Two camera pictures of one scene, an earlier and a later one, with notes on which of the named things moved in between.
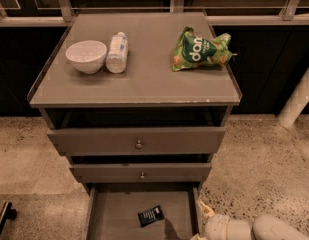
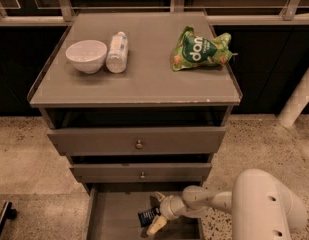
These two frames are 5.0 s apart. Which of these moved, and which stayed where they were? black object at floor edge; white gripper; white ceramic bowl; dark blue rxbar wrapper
Moved: white gripper
Stayed: white ceramic bowl; black object at floor edge; dark blue rxbar wrapper
